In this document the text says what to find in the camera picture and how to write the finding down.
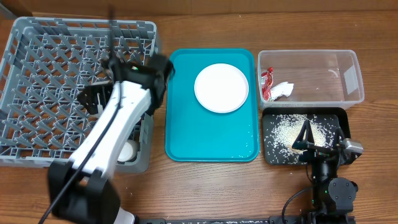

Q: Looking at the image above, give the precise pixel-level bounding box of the white tissue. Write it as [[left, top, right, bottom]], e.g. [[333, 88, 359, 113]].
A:
[[271, 82, 294, 101]]

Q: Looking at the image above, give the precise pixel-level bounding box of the red snack wrapper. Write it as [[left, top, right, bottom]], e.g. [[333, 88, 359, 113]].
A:
[[261, 67, 274, 101]]

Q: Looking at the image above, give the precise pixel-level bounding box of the large white plate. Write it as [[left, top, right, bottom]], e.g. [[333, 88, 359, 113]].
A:
[[194, 63, 249, 113]]

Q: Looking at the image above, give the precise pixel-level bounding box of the white cup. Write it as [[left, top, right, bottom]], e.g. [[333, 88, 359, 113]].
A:
[[118, 139, 139, 162]]

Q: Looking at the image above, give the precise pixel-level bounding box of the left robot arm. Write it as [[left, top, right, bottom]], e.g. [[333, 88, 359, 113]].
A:
[[40, 54, 175, 223]]

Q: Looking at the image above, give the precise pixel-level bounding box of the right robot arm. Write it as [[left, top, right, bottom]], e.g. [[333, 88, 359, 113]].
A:
[[282, 120, 364, 224]]

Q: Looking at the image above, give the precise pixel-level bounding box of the spilled white rice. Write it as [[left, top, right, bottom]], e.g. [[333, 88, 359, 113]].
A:
[[262, 114, 339, 165]]

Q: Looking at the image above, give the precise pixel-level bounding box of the black tray bin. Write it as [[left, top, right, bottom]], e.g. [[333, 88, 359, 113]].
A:
[[262, 107, 351, 166]]

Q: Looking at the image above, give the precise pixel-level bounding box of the clear plastic bin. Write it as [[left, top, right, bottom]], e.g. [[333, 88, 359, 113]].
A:
[[257, 50, 364, 110]]

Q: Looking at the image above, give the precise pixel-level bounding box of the teal serving tray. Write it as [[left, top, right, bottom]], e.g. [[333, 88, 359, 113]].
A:
[[165, 49, 260, 162]]

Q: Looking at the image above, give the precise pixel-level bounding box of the grey dish rack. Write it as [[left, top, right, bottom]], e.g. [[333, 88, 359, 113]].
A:
[[0, 16, 164, 174]]

